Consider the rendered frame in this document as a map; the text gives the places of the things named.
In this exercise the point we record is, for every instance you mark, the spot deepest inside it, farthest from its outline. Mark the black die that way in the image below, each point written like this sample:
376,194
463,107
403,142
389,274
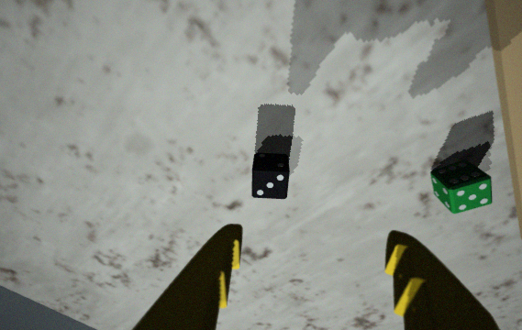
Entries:
270,176

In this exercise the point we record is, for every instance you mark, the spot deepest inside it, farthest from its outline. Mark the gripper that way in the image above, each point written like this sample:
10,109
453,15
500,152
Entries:
426,293

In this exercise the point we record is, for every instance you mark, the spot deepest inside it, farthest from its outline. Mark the green die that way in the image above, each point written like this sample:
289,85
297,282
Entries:
461,186

